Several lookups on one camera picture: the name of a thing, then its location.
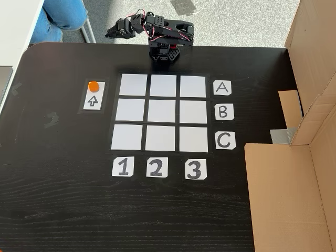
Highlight white desk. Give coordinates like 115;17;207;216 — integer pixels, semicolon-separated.
0;0;97;115

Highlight paper label letter B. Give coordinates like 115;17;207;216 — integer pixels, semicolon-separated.
214;103;235;121

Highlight clear tape scraps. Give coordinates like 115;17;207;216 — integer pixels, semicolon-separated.
9;82;23;96

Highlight paper label number 3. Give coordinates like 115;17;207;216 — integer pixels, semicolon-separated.
185;159;207;180

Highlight brown cardboard screen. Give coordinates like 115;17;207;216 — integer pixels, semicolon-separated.
244;0;336;252

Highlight paper label number 1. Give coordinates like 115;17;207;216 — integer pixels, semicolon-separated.
111;156;135;177

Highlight person's leg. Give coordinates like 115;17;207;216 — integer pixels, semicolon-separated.
30;0;89;44

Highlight white arrow paper sheet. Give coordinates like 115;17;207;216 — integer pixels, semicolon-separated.
83;81;106;111

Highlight white nine-square paper grid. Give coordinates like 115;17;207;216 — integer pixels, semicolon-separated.
110;74;209;153

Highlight paper label letter C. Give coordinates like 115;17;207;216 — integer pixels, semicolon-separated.
215;132;236;150

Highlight paper label number 2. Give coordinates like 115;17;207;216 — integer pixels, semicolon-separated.
146;157;169;178

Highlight paper label letter A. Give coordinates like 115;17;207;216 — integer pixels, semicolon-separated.
213;80;232;96

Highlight grey floor tape patch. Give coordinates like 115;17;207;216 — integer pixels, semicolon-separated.
170;0;198;16

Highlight grey flat panel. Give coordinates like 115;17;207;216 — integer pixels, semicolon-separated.
0;65;14;106

